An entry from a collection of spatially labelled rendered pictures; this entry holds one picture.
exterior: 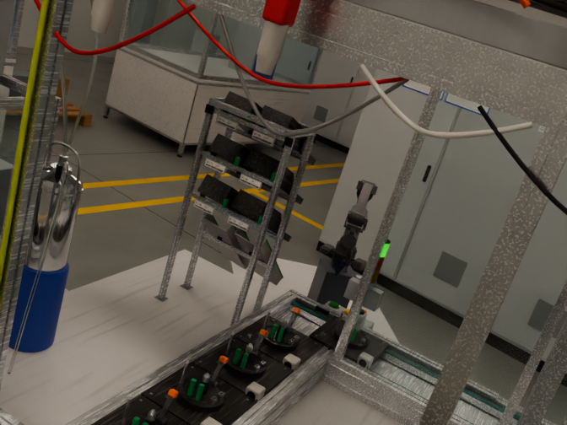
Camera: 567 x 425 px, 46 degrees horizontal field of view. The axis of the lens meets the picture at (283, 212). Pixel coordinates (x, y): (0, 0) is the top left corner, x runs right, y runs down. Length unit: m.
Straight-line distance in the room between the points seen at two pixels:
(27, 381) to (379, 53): 1.38
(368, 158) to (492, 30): 4.57
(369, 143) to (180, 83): 2.70
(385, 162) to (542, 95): 4.50
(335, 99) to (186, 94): 3.52
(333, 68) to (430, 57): 9.35
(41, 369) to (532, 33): 1.62
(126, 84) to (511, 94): 7.26
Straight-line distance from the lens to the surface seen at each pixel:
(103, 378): 2.16
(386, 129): 5.62
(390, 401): 2.39
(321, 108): 10.60
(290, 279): 3.13
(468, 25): 1.18
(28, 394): 2.06
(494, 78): 1.18
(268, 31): 1.20
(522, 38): 1.17
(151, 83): 7.93
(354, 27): 1.25
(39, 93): 1.61
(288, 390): 2.15
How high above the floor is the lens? 2.09
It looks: 18 degrees down
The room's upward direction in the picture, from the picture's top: 17 degrees clockwise
